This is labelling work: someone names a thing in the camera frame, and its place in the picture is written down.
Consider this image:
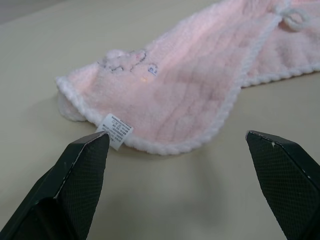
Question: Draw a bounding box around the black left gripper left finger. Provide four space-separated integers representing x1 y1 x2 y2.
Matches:
0 130 111 240

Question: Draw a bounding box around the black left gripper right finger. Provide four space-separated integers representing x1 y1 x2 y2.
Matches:
245 129 320 240

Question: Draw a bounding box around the pink towel with white trim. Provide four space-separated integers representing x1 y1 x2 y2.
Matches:
55 0 320 155

